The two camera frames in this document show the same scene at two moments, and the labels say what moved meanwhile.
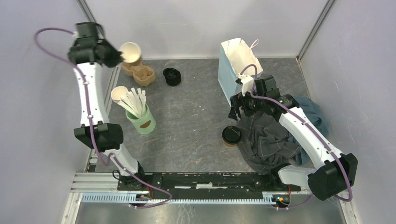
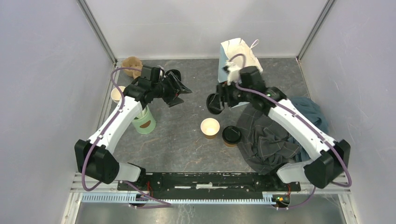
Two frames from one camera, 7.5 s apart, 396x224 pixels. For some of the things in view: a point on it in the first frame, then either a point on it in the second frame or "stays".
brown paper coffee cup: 230,145 stays
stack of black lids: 173,76 stays
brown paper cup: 131,52 → 209,128
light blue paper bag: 236,57 stays
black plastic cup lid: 231,135 stays
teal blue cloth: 315,115 stays
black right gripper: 239,100 → 223,89
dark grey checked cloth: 265,144 stays
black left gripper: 117,58 → 171,100
